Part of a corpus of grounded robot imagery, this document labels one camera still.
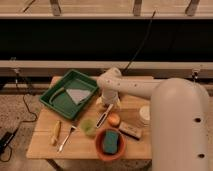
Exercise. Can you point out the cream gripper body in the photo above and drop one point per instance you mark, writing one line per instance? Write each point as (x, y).
(102, 102)

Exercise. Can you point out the white dish brush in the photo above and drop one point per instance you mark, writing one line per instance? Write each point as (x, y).
(103, 116)

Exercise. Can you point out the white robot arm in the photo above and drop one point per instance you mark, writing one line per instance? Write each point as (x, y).
(177, 118)

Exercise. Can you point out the green plastic cup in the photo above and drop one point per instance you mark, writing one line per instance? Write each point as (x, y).
(88, 127)

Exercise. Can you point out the orange fruit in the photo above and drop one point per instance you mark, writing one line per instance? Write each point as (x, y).
(114, 119)

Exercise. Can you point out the grey cloth in tray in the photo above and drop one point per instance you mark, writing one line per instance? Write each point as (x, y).
(78, 95)

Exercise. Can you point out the teal sponge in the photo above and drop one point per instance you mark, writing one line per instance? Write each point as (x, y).
(110, 142)

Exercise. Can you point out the green plastic tray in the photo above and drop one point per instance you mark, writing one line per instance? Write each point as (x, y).
(63, 104)

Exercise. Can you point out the wooden block eraser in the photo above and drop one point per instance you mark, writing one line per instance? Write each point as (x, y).
(130, 130)

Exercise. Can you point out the green curved vegetable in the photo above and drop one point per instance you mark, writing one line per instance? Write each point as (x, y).
(55, 94)

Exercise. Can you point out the orange bowl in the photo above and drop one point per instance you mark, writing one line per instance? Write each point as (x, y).
(99, 146)

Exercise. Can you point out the yellow banana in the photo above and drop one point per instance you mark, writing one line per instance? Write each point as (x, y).
(56, 132)

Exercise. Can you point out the black power adapter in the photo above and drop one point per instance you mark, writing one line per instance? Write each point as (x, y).
(5, 140)

